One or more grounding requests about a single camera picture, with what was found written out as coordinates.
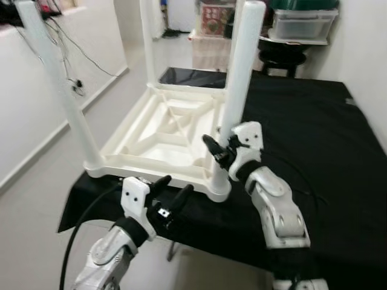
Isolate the clear plastic storage box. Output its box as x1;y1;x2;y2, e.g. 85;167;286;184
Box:
269;9;338;44

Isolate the white plastic children table top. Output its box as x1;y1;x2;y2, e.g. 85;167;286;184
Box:
85;83;233;203

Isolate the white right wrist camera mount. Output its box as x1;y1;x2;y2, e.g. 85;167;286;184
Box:
229;121;265;182

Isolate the black tablecloth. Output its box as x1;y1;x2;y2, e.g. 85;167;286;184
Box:
57;68;387;290

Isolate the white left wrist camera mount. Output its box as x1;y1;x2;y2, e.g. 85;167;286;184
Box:
121;177;152;242

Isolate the pink cloth covered table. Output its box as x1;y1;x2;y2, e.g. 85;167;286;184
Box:
192;30;233;70

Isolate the black electronic device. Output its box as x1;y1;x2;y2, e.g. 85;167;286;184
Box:
0;0;37;25

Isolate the black wall cable bundle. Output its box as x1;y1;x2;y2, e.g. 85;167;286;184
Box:
15;12;119;97

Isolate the red printed box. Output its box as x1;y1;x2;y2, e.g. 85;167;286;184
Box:
200;3;235;37

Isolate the white refrigerator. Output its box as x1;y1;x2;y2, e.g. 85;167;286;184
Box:
166;0;197;32

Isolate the black stool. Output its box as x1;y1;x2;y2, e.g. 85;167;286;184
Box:
260;54;306;79

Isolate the dark green box lid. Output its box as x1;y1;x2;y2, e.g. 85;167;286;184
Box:
270;0;339;11

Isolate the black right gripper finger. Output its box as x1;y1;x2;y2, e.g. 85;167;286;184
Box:
202;134;226;164

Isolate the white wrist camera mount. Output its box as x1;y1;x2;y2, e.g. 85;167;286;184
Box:
121;177;152;242
229;121;265;182

